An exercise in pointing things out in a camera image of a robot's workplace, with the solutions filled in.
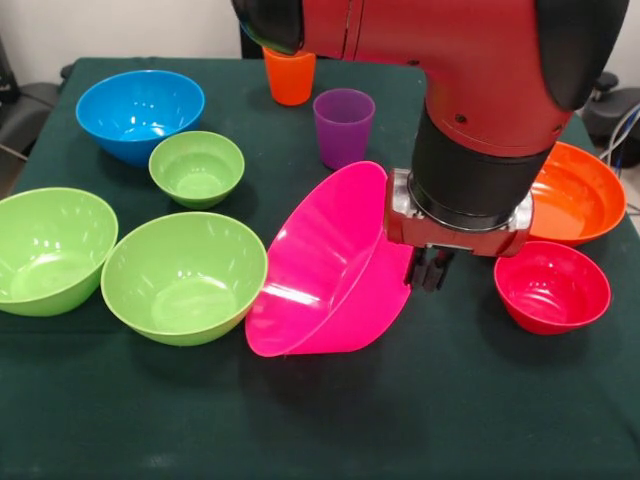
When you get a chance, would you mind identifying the orange plastic bowl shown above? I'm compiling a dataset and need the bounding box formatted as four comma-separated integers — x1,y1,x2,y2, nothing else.
527,141,628,247

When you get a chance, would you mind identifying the orange plastic cup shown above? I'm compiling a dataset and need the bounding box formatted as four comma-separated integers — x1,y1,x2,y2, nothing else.
263,46,317,107

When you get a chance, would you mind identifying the large green plastic bowl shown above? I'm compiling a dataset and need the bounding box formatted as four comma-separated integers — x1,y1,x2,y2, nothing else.
100,211,269,347
0,187,120,318

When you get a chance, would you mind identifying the black equipment base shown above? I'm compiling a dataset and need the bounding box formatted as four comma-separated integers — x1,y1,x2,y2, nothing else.
582,71,640,147

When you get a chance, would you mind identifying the purple plastic cup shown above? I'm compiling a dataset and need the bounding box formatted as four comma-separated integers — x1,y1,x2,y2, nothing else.
312,88,377,171

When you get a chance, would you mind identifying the small red plastic bowl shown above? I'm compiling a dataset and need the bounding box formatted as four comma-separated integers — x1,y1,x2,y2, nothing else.
493,240,613,336

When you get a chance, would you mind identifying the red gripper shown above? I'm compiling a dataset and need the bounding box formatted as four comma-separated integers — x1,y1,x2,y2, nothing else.
383,198,535,294

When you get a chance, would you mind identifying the blue plastic bowl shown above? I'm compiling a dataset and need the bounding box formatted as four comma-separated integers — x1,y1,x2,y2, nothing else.
75,69,206,168

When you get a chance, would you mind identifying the pink plastic bowl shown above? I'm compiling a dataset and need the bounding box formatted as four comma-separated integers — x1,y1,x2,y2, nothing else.
243,160,416,359

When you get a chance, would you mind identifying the bundle of grey cables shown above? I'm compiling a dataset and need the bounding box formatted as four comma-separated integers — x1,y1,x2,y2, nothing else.
598,102,640,174

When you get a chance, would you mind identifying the small green plastic bowl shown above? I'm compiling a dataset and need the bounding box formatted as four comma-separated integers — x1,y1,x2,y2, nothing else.
147,130,246,211

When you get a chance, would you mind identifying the black office chair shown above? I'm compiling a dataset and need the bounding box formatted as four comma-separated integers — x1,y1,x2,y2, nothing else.
0,37,76,161

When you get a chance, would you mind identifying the dark green tablecloth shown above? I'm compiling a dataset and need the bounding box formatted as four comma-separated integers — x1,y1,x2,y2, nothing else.
0,57,640,480

